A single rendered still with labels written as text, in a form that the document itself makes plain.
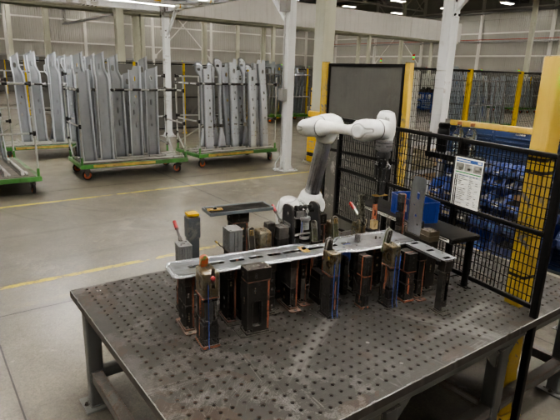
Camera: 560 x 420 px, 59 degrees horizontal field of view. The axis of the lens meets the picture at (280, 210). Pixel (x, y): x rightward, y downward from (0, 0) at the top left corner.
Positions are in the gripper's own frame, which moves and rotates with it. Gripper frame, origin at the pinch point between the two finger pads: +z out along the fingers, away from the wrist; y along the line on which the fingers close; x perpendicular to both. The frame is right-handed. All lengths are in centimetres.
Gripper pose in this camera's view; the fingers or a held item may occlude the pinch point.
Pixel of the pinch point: (380, 187)
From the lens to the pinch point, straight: 278.1
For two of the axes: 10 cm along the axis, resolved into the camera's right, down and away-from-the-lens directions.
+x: 8.9, -1.0, 4.5
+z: -0.3, 9.6, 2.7
